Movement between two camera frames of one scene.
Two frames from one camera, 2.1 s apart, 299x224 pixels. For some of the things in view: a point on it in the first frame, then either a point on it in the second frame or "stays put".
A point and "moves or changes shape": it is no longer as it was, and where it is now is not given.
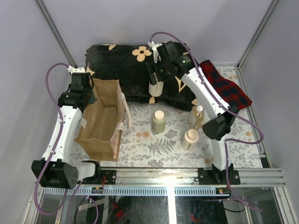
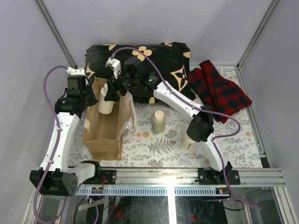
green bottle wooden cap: (159, 122) stays put
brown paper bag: (103, 120) moves or changes shape
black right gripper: (153, 67) -> (113, 86)
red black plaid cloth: (236, 97) stays put
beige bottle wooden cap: (156, 90) moves or changes shape
